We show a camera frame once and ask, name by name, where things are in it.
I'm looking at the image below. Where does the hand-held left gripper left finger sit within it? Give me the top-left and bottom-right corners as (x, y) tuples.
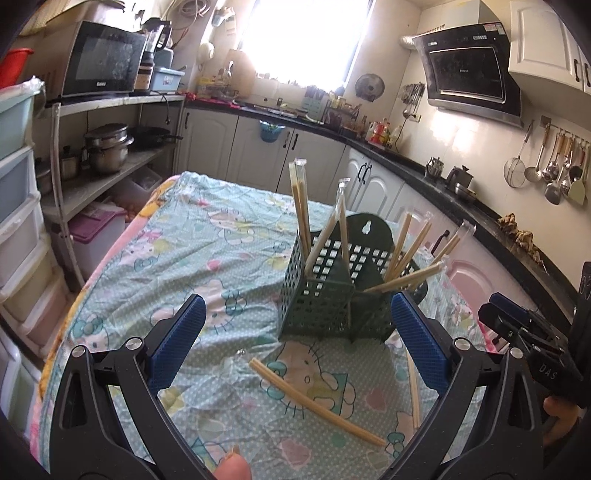
(48, 294), (218, 480)

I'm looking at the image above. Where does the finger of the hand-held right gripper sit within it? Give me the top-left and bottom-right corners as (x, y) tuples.
(488, 292), (543, 330)
(477, 301), (541, 358)

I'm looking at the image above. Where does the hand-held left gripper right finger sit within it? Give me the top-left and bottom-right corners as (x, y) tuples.
(390, 292), (546, 480)

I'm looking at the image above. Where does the wooden chopstick pair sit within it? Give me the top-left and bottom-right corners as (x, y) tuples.
(336, 178), (352, 278)
(305, 198), (342, 278)
(405, 353), (423, 430)
(383, 211), (414, 282)
(248, 357), (389, 448)
(362, 258), (450, 296)
(392, 219), (435, 282)
(288, 158), (315, 259)
(427, 219), (476, 268)

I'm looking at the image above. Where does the green plastic utensil holder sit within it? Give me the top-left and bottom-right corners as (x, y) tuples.
(277, 211), (430, 344)

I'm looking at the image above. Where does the row of hanging cooking utensils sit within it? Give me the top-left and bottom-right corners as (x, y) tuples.
(542, 127), (591, 208)

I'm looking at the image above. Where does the person's right hand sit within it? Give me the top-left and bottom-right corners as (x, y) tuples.
(541, 396), (583, 449)

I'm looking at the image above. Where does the person's left hand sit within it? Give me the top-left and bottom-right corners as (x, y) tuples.
(216, 445), (253, 480)

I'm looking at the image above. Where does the ginger root pile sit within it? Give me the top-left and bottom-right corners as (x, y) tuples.
(498, 212), (546, 266)

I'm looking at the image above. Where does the cartoon printed tablecloth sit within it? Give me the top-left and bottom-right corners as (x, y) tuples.
(34, 171), (495, 480)

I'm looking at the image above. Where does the steel ladle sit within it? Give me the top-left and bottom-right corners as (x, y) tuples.
(524, 124), (551, 182)

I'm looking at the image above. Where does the steel pot with lid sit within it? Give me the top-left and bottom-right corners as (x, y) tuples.
(445, 165), (478, 201)

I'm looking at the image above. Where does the purple lid storage box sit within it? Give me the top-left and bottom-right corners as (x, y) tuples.
(68, 203), (127, 280)

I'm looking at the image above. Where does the clear storage box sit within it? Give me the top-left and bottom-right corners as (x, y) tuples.
(108, 165), (163, 217)

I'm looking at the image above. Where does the large steel stockpot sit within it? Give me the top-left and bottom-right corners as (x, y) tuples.
(83, 124), (136, 175)

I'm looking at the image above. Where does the small steel pot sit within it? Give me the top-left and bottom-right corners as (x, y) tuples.
(59, 147), (83, 182)

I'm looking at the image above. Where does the black frying pan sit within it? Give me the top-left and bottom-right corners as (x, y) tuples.
(129, 127), (184, 151)

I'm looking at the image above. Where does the red bottle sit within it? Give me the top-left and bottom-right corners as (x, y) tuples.
(367, 117), (392, 146)

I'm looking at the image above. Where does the plastic drawer unit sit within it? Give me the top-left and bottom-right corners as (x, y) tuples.
(0, 78), (72, 444)

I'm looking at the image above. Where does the blue hanging basket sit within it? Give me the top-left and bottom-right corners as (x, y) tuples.
(259, 120), (284, 143)

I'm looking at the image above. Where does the small hanging utensil set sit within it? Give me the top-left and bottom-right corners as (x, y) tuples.
(399, 82), (426, 118)

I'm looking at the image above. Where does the range hood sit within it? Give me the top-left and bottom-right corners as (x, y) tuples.
(411, 21), (525, 129)

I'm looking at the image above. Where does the metal spice rack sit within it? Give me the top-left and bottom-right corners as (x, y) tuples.
(323, 92), (366, 137)

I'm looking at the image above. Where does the white shelf rack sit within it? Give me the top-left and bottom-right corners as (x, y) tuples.
(34, 90), (188, 296)

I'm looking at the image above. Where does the blue plastic box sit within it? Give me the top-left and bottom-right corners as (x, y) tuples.
(150, 65), (185, 90)

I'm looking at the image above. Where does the knife block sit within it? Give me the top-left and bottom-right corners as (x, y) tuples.
(302, 85), (331, 116)

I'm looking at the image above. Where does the light cutting board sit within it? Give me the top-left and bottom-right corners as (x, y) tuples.
(224, 50), (256, 99)

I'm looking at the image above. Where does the black microwave oven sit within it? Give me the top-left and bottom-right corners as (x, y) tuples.
(28, 19), (148, 100)

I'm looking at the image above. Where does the blender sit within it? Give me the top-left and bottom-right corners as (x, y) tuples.
(139, 17), (172, 90)

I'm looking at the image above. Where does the red plastic basin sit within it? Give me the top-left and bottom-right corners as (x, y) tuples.
(0, 47), (35, 90)

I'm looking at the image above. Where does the bright window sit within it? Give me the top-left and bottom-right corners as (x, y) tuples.
(238, 0), (374, 88)

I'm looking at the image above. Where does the wire mesh strainer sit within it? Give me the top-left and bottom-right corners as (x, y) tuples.
(502, 120), (535, 188)

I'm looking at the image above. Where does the dark wall fan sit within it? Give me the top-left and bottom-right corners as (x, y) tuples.
(355, 73), (385, 103)

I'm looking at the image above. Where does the white wall cabinet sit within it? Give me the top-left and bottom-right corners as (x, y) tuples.
(508, 0), (591, 95)

